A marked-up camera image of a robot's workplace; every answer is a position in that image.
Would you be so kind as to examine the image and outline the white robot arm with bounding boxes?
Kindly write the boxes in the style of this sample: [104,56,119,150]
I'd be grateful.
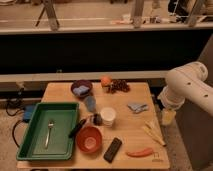
[157,62,213,126]

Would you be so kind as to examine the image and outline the green plastic tray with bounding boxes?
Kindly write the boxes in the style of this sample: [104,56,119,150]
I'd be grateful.
[16,102,79,161]

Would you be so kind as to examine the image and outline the white paper cup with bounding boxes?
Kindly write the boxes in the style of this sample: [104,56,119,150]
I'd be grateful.
[100,107,116,126]

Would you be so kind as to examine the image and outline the dark red grapes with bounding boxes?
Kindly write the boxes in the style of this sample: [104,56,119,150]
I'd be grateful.
[109,79,130,93]

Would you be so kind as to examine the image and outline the purple bowl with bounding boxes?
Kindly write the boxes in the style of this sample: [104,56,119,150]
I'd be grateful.
[71,80,93,98]

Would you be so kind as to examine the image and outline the black marker pen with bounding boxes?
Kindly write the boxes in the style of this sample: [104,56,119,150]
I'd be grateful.
[69,119,86,138]

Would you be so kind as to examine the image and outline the yellow toy banana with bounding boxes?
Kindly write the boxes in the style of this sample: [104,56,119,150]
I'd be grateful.
[142,122,166,146]

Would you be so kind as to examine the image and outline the orange plastic bowl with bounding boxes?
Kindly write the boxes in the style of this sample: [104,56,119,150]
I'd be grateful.
[75,126,102,154]

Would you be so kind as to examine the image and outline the black eraser block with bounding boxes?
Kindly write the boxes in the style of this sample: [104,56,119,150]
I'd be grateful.
[103,138,122,163]

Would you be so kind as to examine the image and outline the small dark object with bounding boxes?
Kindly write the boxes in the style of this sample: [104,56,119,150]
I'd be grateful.
[93,114,102,126]

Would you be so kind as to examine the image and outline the orange fruit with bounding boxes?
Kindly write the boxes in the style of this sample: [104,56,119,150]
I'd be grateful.
[101,76,112,87]

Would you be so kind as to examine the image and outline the orange toy carrot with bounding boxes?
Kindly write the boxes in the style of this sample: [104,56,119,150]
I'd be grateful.
[127,148,154,157]

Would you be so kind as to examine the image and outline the black cable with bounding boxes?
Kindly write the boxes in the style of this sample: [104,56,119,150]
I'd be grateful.
[4,87,26,148]

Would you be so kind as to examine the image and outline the silver metal fork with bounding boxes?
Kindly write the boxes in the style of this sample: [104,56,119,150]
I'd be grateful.
[45,120,54,149]

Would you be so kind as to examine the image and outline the blue box on floor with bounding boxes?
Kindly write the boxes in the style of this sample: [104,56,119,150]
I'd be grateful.
[23,105,35,123]

